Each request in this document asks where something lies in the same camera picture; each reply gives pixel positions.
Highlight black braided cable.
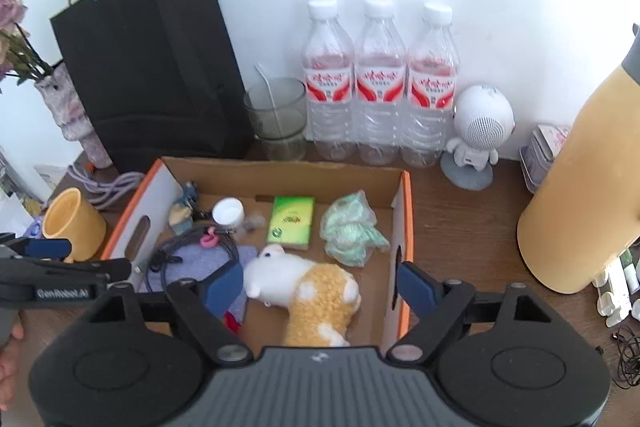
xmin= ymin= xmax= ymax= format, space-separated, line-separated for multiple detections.
xmin=147 ymin=221 xmax=241 ymax=295

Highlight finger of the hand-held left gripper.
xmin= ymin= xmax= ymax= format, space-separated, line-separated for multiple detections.
xmin=0 ymin=232 xmax=72 ymax=259
xmin=0 ymin=257 xmax=132 ymax=283

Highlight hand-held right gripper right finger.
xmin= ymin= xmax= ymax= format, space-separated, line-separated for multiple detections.
xmin=385 ymin=261 xmax=556 ymax=364

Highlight white robot speaker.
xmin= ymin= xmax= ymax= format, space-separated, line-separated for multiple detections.
xmin=440 ymin=83 xmax=516 ymax=190

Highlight white and yellow plush toy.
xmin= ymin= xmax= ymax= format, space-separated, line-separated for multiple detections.
xmin=242 ymin=243 xmax=362 ymax=348

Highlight yellow mug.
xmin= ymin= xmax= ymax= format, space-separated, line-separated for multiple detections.
xmin=41 ymin=187 xmax=107 ymax=264

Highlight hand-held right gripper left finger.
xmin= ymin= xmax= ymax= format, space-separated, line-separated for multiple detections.
xmin=87 ymin=263 xmax=253 ymax=365

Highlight dried pink flowers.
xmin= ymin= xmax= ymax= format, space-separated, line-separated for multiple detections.
xmin=0 ymin=0 xmax=56 ymax=88

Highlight lilac cable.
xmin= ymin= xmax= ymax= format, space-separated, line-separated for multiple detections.
xmin=67 ymin=162 xmax=146 ymax=212

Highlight clear water bottle red label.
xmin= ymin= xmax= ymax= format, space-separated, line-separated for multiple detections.
xmin=301 ymin=0 xmax=357 ymax=162
xmin=400 ymin=3 xmax=460 ymax=168
xmin=354 ymin=0 xmax=408 ymax=166

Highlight blue swirl printed packet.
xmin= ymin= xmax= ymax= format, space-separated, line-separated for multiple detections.
xmin=167 ymin=181 xmax=201 ymax=235

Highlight mottled purple vase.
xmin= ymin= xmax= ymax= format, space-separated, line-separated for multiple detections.
xmin=36 ymin=63 xmax=113 ymax=170

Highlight person's left hand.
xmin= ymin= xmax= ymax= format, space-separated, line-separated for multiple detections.
xmin=0 ymin=324 xmax=25 ymax=408

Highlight clear straw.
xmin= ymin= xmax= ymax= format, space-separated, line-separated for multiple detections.
xmin=254 ymin=63 xmax=278 ymax=108

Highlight pale green plastic bag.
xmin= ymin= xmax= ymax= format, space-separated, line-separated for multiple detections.
xmin=319 ymin=190 xmax=391 ymax=268

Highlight black earphone cable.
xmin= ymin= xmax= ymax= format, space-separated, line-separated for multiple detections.
xmin=595 ymin=322 xmax=640 ymax=390

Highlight clear glass cup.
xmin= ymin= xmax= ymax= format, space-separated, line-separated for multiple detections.
xmin=243 ymin=77 xmax=307 ymax=162

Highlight red cardboard box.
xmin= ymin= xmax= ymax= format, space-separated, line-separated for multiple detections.
xmin=100 ymin=156 xmax=416 ymax=350

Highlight yellow thermos jug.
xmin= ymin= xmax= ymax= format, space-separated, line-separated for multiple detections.
xmin=516 ymin=23 xmax=640 ymax=295

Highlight small tin box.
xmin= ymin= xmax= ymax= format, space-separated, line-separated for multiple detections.
xmin=519 ymin=124 xmax=573 ymax=195

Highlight clear plastic wrapper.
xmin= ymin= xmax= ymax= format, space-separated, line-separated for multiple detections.
xmin=242 ymin=213 xmax=270 ymax=235

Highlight white power strip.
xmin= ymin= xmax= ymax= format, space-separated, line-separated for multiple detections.
xmin=592 ymin=247 xmax=640 ymax=328

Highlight black paper bag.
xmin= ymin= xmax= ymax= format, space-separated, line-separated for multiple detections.
xmin=49 ymin=0 xmax=256 ymax=172

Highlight lavender fabric pouch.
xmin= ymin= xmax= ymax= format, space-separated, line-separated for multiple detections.
xmin=137 ymin=243 xmax=258 ymax=328

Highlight green tissue pack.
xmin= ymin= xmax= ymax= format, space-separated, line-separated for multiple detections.
xmin=266 ymin=196 xmax=316 ymax=252

